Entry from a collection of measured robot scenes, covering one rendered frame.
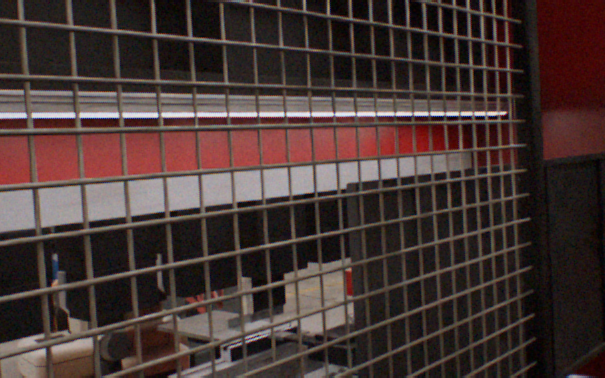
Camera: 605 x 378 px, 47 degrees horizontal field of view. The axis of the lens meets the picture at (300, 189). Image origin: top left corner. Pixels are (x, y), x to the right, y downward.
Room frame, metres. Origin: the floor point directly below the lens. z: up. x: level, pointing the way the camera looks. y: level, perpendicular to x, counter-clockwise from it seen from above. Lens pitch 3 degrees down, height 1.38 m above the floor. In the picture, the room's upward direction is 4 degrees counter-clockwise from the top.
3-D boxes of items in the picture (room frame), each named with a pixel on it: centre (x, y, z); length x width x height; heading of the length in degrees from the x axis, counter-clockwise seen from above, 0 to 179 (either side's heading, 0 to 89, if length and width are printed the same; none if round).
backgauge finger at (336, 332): (1.38, -0.02, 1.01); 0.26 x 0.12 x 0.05; 47
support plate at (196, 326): (1.59, 0.20, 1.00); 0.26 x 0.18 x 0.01; 47
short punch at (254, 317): (1.49, 0.09, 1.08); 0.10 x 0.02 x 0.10; 137
